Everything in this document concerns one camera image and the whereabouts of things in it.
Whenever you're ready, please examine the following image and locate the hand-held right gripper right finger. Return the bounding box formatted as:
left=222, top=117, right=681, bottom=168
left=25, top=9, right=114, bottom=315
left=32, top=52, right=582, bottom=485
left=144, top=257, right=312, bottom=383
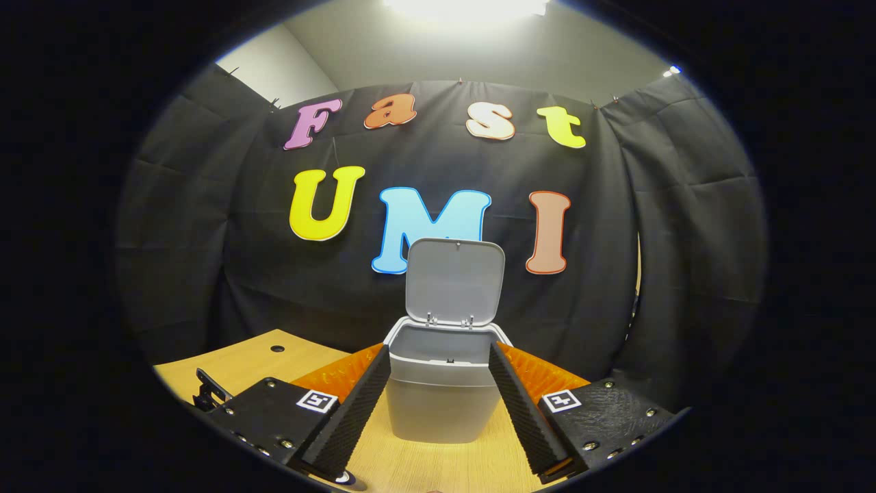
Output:
left=488, top=341, right=688, bottom=484

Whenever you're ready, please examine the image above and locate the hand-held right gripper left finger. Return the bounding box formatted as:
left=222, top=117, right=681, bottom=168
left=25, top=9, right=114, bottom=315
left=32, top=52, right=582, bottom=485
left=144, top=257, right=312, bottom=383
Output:
left=204, top=342, right=392, bottom=484

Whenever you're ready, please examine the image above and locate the grey desktop garbage bin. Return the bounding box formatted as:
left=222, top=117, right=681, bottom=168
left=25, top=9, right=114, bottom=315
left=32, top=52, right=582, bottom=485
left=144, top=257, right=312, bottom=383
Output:
left=382, top=237, right=514, bottom=444

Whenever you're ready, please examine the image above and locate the wooden desktop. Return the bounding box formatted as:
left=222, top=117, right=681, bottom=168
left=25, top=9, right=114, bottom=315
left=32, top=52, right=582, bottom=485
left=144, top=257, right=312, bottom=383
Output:
left=152, top=329, right=569, bottom=493

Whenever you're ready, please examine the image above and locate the black backdrop cloth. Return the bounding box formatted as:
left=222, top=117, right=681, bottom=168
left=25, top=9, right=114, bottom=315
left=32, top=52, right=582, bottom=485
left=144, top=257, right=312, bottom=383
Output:
left=113, top=65, right=767, bottom=401

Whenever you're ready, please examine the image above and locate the large ceiling light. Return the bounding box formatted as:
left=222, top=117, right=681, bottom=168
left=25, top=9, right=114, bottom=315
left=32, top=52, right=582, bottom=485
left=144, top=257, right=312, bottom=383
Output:
left=383, top=0, right=552, bottom=21

